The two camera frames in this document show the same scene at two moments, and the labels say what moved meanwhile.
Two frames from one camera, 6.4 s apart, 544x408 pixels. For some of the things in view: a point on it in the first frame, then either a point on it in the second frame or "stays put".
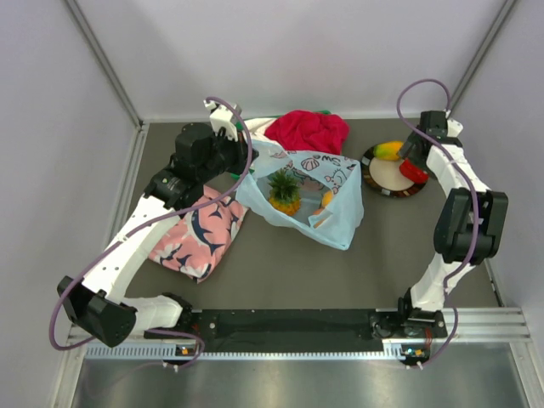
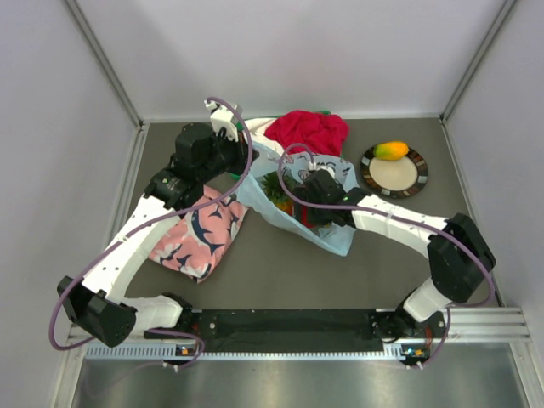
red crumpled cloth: (303, 130) stays put
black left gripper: (240, 149) stays put
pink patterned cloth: (197, 242) stays put
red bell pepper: (410, 172) -> (303, 218)
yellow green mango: (388, 150) stays put
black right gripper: (408, 152) -> (319, 221)
